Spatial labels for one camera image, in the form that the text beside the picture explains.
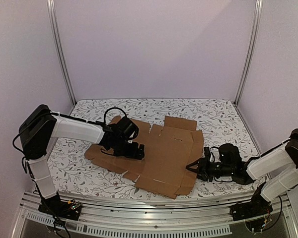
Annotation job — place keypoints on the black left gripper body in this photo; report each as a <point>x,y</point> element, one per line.
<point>121,149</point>

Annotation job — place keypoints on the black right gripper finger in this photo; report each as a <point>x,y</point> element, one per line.
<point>200,175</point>
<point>198,165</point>

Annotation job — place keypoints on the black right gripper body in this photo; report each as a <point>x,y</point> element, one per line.
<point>202,168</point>

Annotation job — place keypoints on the brown cardboard box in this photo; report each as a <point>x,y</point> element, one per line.
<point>169,148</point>

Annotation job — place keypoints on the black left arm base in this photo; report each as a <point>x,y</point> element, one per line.
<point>63,209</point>

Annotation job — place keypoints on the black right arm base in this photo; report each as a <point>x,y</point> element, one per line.
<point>255,207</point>

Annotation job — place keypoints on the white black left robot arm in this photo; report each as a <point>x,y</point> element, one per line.
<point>43,125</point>

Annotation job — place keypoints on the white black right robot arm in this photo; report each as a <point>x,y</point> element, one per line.
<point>230,164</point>

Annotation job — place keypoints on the floral patterned table mat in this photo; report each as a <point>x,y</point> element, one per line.
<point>73,173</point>

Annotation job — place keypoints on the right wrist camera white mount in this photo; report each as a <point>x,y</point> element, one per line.
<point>208,154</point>

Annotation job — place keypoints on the aluminium front rail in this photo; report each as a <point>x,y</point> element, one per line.
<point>184,218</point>

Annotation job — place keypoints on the left aluminium frame post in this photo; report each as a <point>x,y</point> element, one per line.
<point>59,50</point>

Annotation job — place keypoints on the aluminium frame post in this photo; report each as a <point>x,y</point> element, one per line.
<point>250,51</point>
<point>59,50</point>

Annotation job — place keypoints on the right aluminium frame post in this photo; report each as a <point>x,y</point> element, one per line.
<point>250,51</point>

